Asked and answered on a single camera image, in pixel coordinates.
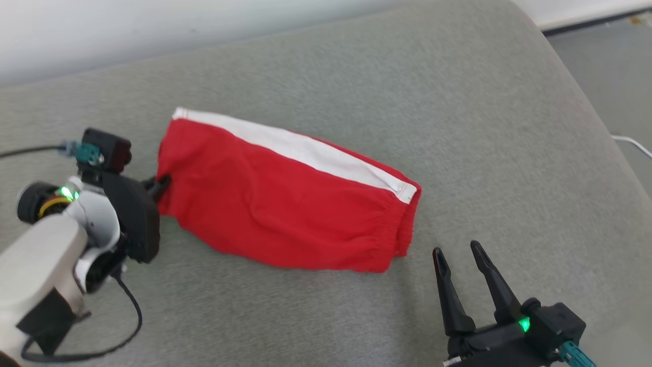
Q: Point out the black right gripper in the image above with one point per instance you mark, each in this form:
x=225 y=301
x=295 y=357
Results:
x=499 y=346

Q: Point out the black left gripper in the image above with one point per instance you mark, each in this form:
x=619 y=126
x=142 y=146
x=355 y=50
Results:
x=137 y=219

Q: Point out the red shorts with white stripe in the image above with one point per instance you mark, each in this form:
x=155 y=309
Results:
x=285 y=204

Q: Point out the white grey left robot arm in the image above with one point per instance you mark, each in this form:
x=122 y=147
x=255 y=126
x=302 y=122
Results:
x=41 y=255

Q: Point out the grey fabric bed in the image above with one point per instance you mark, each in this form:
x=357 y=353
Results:
x=356 y=316

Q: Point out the white and dark baseboard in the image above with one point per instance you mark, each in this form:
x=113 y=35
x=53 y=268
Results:
x=586 y=18

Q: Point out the teal left camera connector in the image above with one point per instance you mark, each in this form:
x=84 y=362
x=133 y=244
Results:
x=86 y=152

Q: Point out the teal camera connector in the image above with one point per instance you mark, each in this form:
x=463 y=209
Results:
x=573 y=354
x=86 y=152

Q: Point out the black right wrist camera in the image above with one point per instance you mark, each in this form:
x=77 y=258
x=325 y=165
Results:
x=558 y=321

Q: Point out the teal right camera connector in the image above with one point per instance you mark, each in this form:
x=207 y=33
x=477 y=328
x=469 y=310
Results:
x=573 y=354

